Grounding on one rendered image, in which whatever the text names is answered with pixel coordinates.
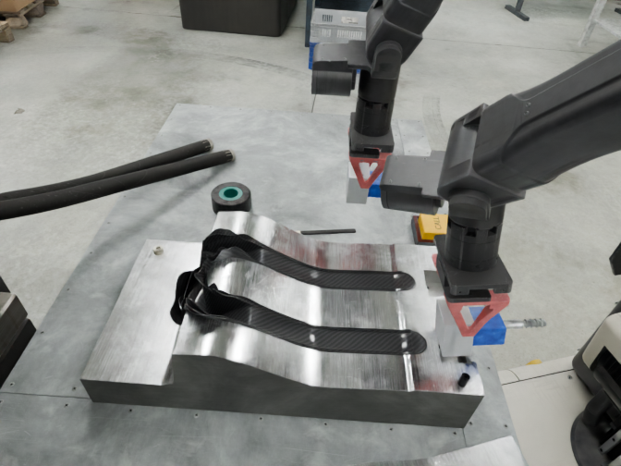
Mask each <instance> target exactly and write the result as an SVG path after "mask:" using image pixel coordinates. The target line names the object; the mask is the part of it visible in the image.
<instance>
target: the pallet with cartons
mask: <svg viewBox="0 0 621 466"><path fill-rule="evenodd" d="M58 5H59V1H58V0H0V16H3V17H6V21H7V22H8V24H9V27H10V29H19V30H24V29H26V28H28V27H29V26H28V24H29V22H28V21H27V20H26V18H41V17H42V16H44V15H45V14H46V12H45V11H44V6H58Z"/></svg>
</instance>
